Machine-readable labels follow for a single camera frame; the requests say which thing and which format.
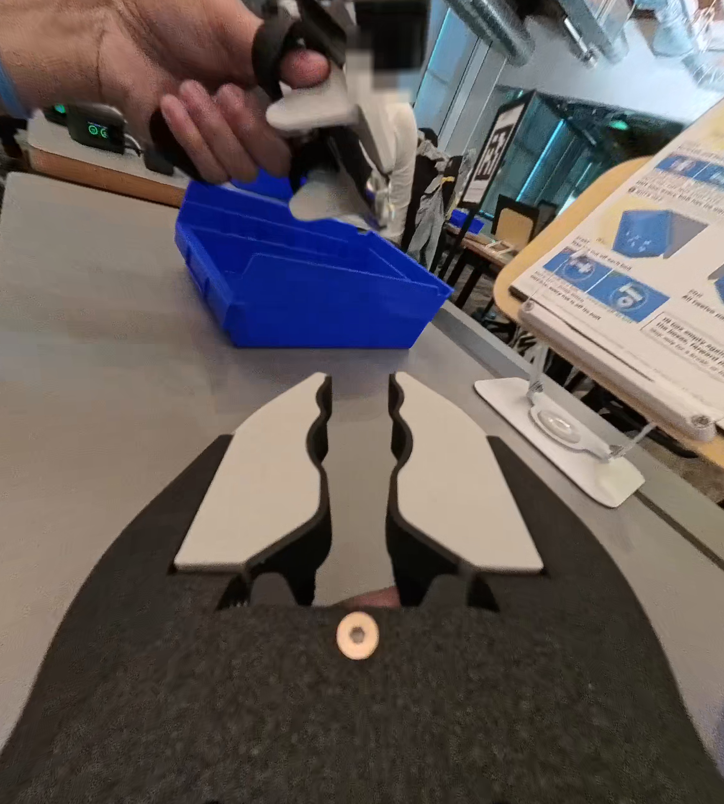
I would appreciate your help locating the blue plastic bin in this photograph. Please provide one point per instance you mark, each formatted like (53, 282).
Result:
(465, 221)
(305, 301)

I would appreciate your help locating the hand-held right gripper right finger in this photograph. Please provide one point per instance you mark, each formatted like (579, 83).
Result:
(462, 496)

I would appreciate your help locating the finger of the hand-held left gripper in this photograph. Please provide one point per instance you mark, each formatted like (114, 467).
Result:
(330, 198)
(337, 113)

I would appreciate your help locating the instruction sheet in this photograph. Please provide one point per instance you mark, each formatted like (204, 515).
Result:
(651, 251)

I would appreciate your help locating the small wooden document stand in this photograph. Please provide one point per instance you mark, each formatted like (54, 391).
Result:
(516, 226)

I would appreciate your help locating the grey desk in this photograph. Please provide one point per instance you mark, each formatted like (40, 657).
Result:
(86, 377)

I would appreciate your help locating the denim jacket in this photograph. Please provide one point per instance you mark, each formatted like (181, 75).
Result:
(434, 213)

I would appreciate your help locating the person's right hand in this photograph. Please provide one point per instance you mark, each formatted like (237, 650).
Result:
(371, 597)

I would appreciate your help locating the black jacket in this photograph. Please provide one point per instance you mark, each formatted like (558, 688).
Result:
(425, 176)

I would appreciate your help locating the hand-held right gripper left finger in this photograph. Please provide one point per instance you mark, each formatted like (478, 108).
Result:
(255, 496)

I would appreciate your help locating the person's left hand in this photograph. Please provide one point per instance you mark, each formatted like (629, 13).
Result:
(148, 50)

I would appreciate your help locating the black charger with green lights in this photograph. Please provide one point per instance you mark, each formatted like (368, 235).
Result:
(57, 113)
(95, 129)

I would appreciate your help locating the black framed marker poster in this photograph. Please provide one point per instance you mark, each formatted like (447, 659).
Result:
(494, 151)

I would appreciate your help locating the wooden white document stand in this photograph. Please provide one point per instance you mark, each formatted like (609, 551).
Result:
(506, 396)

